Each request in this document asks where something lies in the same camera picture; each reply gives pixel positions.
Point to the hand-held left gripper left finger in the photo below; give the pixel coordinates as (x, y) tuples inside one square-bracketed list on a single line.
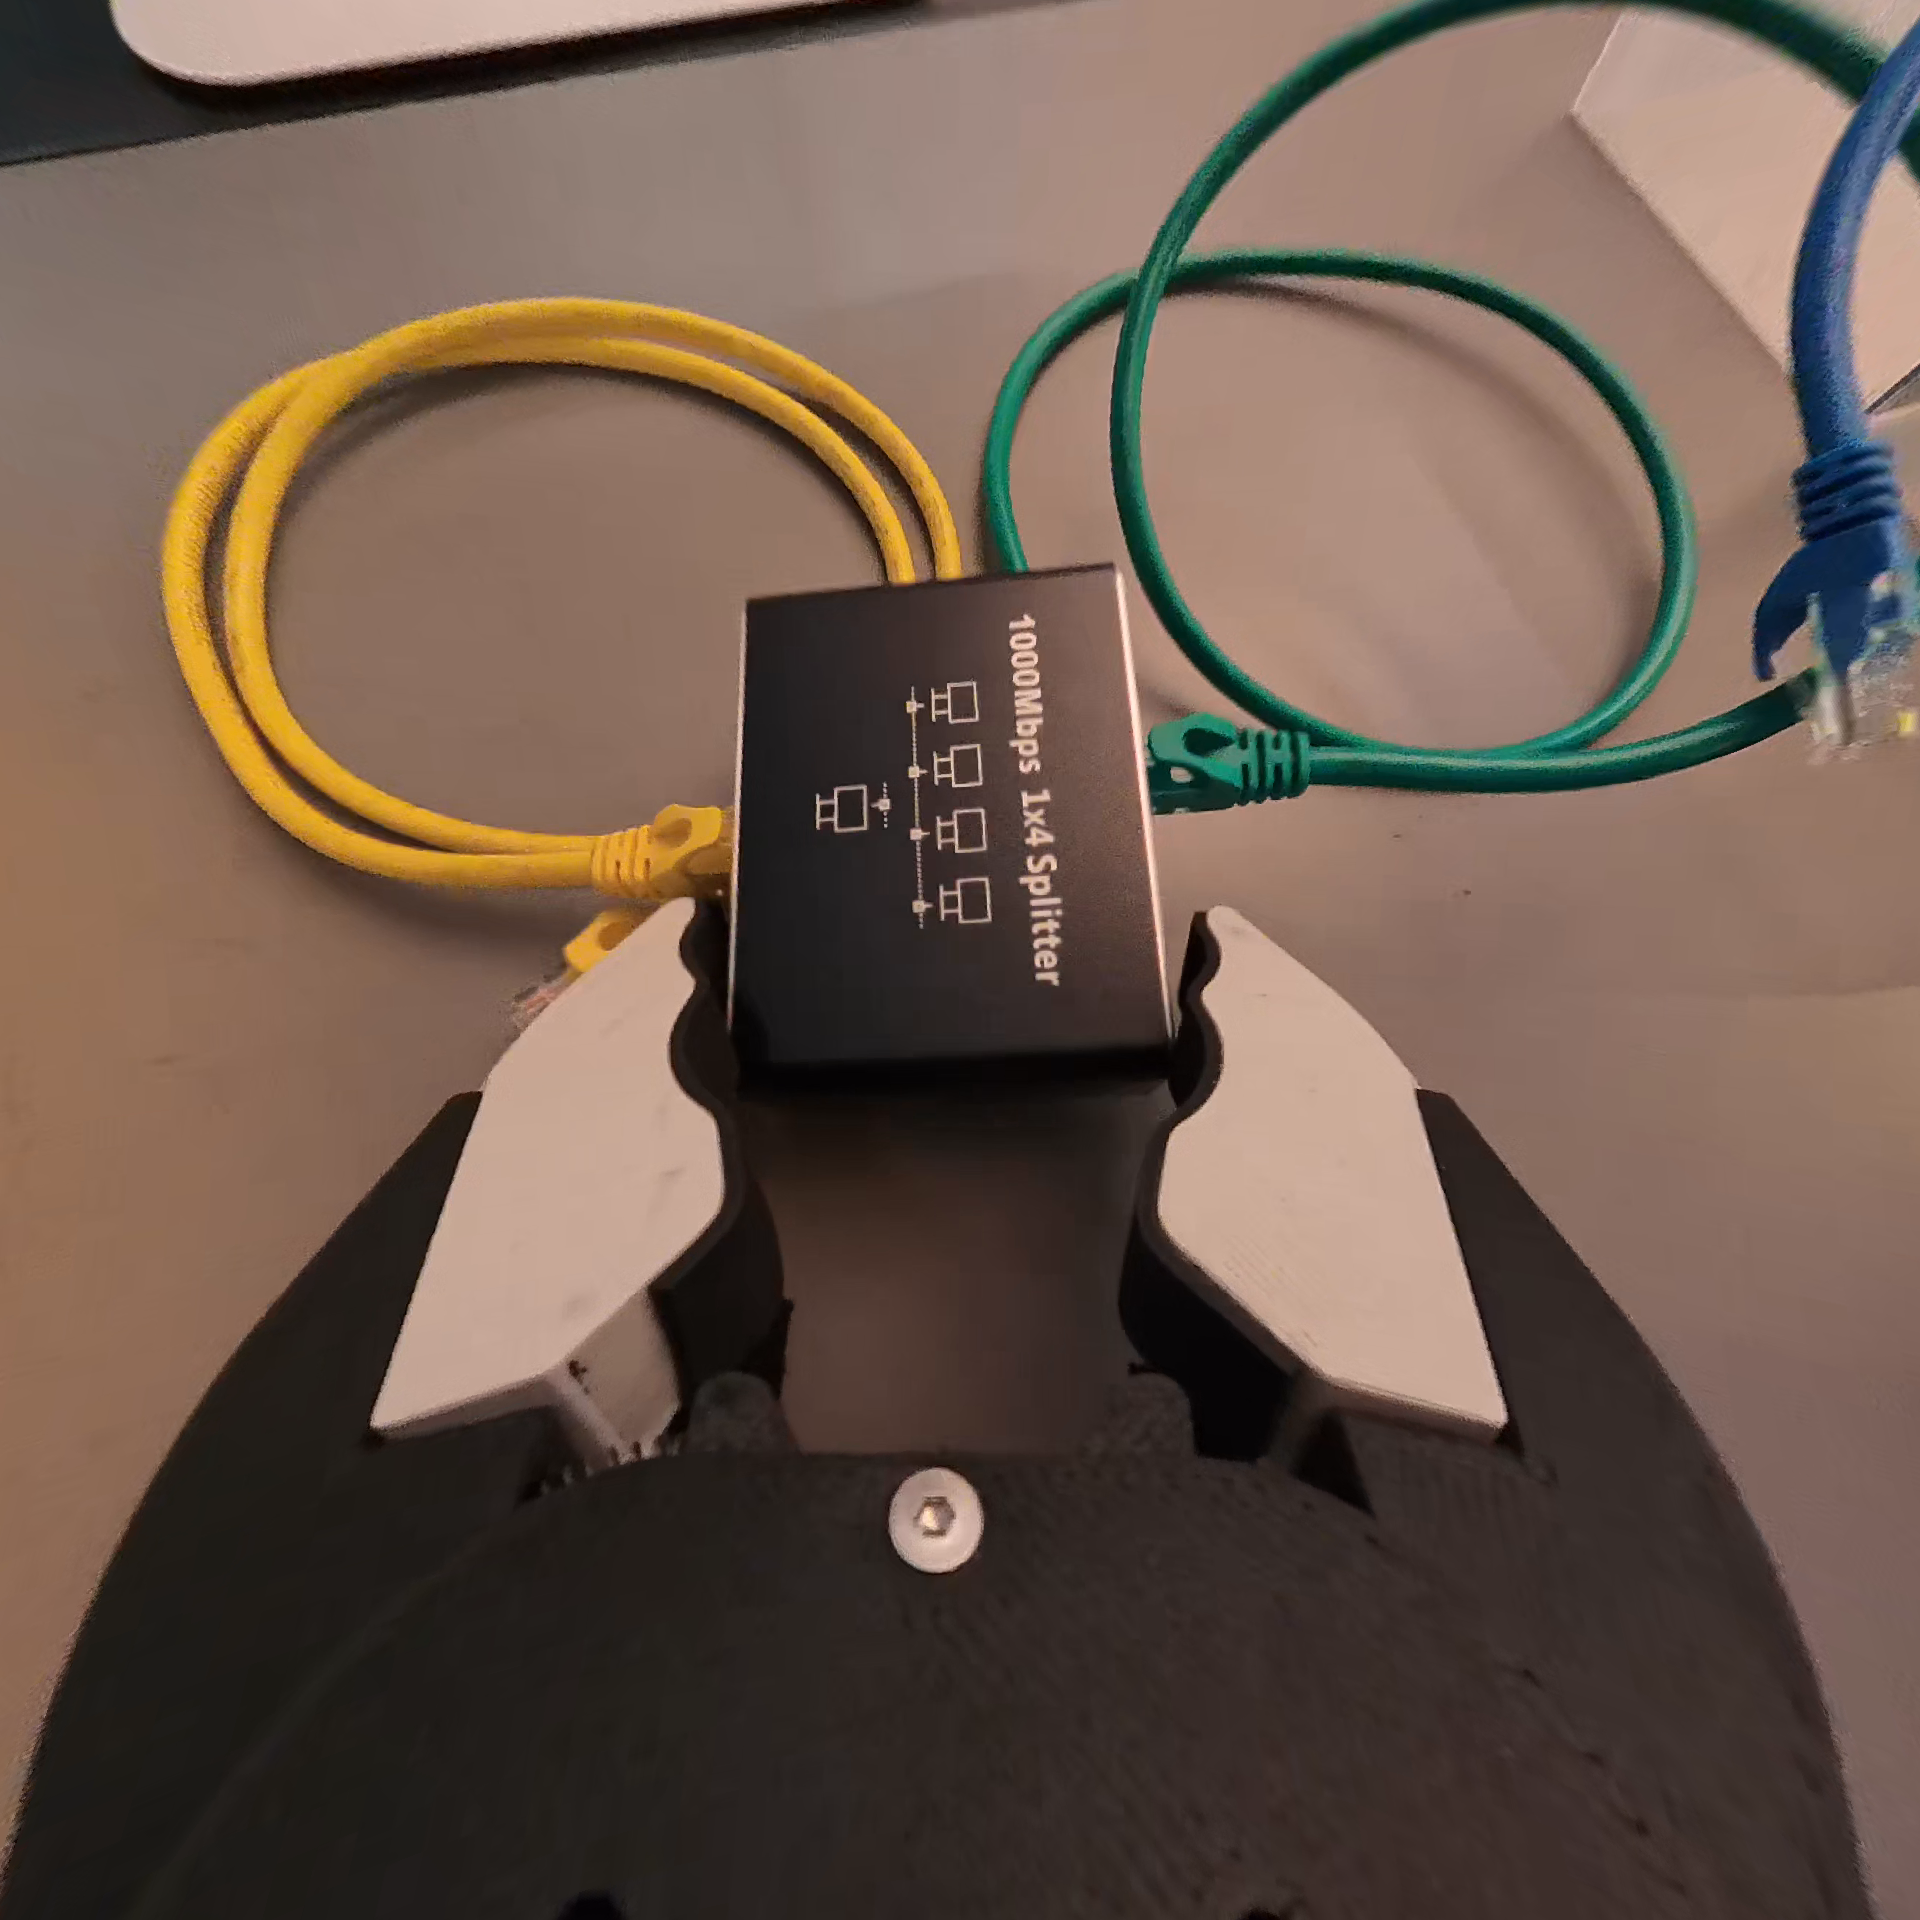
[(570, 1169)]

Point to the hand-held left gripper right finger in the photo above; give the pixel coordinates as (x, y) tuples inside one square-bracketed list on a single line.
[(1320, 1184)]

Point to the black ethernet splitter box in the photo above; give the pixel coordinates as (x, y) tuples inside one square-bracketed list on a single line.
[(943, 809)]

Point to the clear plastic bin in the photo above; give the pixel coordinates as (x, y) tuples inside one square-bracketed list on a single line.
[(1694, 151)]

